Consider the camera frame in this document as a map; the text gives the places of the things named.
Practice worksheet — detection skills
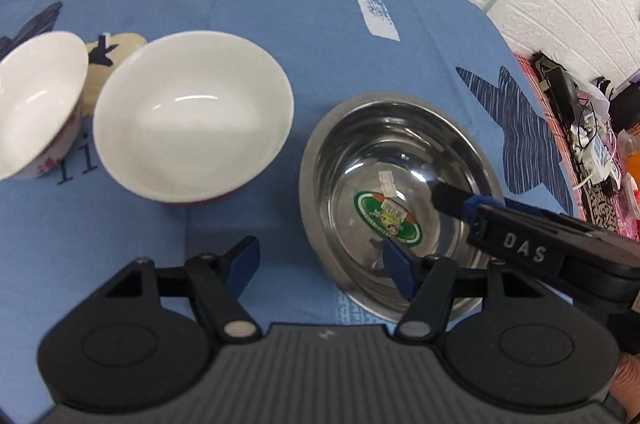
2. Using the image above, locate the blue star tablecloth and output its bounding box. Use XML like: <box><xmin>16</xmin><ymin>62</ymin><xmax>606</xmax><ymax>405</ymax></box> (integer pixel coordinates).
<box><xmin>0</xmin><ymin>0</ymin><xmax>586</xmax><ymax>414</ymax></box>

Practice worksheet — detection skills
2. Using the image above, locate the white power strip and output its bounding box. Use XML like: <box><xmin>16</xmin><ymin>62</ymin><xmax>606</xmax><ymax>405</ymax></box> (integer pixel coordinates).
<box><xmin>570</xmin><ymin>111</ymin><xmax>620</xmax><ymax>191</ymax></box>

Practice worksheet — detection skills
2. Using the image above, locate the stainless steel bowl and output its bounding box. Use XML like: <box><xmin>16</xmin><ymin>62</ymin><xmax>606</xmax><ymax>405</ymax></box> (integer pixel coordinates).
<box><xmin>298</xmin><ymin>93</ymin><xmax>502</xmax><ymax>323</ymax></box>

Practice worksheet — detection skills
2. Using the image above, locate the leopard pattern cloth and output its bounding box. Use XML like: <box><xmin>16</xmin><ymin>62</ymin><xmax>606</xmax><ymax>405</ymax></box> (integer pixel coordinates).
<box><xmin>582</xmin><ymin>184</ymin><xmax>637</xmax><ymax>239</ymax></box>

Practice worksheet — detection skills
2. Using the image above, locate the person right hand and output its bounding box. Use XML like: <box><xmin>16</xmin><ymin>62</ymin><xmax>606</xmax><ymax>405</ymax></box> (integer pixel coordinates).
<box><xmin>610</xmin><ymin>354</ymin><xmax>640</xmax><ymax>423</ymax></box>

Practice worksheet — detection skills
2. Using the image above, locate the black kettle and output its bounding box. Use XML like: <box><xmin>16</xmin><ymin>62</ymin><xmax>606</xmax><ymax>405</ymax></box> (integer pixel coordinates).
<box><xmin>608</xmin><ymin>82</ymin><xmax>640</xmax><ymax>132</ymax></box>

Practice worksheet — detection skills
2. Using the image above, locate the orange box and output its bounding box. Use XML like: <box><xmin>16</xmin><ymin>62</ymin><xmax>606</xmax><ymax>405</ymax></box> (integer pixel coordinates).
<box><xmin>617</xmin><ymin>130</ymin><xmax>640</xmax><ymax>187</ymax></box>

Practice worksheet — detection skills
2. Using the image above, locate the red bowl white inside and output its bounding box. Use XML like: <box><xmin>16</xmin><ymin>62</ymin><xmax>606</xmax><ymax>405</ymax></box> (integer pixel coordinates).
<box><xmin>92</xmin><ymin>30</ymin><xmax>294</xmax><ymax>205</ymax></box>

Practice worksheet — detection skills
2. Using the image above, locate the white bowl red pattern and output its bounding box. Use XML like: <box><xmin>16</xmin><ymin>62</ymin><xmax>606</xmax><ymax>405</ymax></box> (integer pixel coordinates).
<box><xmin>1</xmin><ymin>32</ymin><xmax>89</xmax><ymax>180</ymax></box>

